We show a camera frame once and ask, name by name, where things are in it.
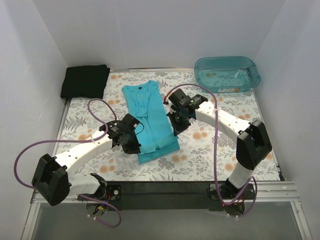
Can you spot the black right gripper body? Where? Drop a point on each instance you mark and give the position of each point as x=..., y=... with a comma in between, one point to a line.
x=178, y=121

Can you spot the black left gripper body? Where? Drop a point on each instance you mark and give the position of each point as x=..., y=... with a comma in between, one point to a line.
x=130, y=144

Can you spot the turquoise t-shirt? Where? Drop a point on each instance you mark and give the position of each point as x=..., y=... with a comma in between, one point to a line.
x=154, y=132

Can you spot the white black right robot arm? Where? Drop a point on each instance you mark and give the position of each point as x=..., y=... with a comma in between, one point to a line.
x=251, y=138

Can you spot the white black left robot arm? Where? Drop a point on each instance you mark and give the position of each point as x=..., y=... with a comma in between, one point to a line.
x=55, y=178

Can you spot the floral patterned table mat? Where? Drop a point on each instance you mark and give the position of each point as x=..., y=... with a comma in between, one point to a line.
x=196, y=160

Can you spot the teal transparent plastic bin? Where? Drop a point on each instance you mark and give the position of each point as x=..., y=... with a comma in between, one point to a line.
x=227, y=74

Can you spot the folded black t-shirt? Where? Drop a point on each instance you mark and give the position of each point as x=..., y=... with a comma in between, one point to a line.
x=87, y=81

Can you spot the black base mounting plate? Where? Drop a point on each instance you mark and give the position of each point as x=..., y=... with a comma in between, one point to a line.
x=162, y=195

